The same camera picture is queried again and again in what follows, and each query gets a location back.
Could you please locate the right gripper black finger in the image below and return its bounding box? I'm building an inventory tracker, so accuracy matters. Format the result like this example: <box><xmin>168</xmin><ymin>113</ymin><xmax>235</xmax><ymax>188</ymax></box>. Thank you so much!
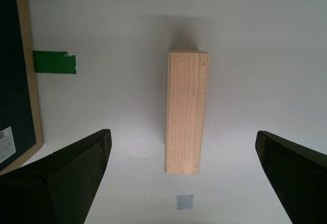
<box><xmin>254</xmin><ymin>130</ymin><xmax>327</xmax><ymax>224</ymax></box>
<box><xmin>0</xmin><ymin>128</ymin><xmax>112</xmax><ymax>224</ymax></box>

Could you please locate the light wooden block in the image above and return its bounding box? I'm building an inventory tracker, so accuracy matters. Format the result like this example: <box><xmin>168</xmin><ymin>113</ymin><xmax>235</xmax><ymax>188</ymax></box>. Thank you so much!
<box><xmin>165</xmin><ymin>50</ymin><xmax>209</xmax><ymax>175</ymax></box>

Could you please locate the open brown cardboard box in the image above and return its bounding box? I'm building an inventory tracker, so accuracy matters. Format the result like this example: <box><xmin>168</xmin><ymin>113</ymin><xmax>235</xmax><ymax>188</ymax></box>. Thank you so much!
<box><xmin>0</xmin><ymin>0</ymin><xmax>44</xmax><ymax>176</ymax></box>

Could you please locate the grey tape square marker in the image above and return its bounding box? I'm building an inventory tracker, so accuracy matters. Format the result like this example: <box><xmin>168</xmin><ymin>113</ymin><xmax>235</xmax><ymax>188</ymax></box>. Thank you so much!
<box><xmin>176</xmin><ymin>194</ymin><xmax>194</xmax><ymax>210</ymax></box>

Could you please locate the green tape strip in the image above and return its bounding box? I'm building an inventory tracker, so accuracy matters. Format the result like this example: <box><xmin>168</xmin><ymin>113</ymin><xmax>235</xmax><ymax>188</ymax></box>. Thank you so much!
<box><xmin>32</xmin><ymin>50</ymin><xmax>77</xmax><ymax>74</ymax></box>

